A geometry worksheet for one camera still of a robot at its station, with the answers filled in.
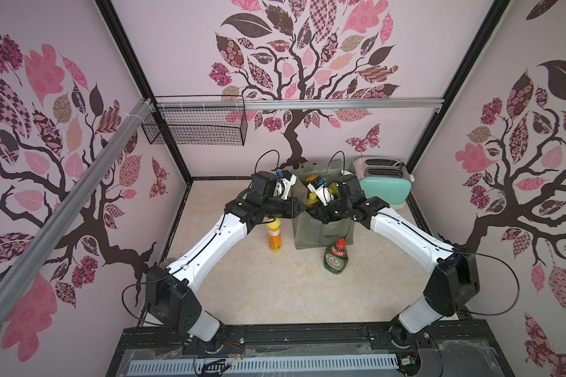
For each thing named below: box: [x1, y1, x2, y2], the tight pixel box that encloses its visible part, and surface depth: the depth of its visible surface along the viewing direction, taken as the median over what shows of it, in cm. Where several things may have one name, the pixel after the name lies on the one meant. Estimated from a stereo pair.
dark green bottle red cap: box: [323, 237, 350, 275], surface depth 82 cm
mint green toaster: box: [349, 156, 415, 209], surface depth 102 cm
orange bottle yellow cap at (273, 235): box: [266, 217, 283, 253], surface depth 84 cm
